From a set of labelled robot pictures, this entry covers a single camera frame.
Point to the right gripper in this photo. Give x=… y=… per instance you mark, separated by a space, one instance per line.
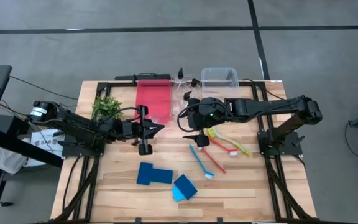
x=210 y=113

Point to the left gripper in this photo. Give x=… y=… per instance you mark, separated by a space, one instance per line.
x=144 y=140

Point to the clear bottle black pump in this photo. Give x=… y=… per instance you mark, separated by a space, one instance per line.
x=187 y=95
x=180 y=73
x=194 y=82

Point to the blue dish brush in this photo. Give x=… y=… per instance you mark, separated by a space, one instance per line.
x=199 y=161

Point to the blue scrub sponge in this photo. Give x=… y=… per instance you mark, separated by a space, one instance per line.
x=144 y=173
x=163 y=176
x=186 y=186
x=176 y=195

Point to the red dish brush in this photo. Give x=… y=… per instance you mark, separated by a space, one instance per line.
x=214 y=161
x=222 y=146

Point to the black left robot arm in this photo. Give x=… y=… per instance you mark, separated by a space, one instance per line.
x=82 y=127

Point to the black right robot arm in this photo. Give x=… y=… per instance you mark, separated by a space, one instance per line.
x=259 y=107

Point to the small clear plastic bin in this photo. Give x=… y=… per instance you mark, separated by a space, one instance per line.
x=174 y=99

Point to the pink translucent plastic bin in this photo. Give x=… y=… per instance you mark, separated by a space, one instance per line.
x=152 y=99

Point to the yellow dish brush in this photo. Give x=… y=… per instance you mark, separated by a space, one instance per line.
x=235 y=144

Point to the large clear plastic bin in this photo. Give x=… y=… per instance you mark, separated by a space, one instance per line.
x=219 y=77

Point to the black power strip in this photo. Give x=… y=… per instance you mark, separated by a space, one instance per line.
x=148 y=76

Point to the green plant white pot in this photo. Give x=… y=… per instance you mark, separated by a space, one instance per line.
x=106 y=107

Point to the white printed paper sign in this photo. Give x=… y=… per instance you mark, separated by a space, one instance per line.
x=42 y=141

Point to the white plastic bag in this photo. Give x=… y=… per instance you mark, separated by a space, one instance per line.
x=8 y=160

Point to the black aluminium table frame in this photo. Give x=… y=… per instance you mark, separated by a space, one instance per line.
x=117 y=84

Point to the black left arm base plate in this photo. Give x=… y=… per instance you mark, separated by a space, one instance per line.
x=82 y=152

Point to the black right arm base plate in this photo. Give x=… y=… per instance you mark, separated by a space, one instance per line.
x=291 y=146

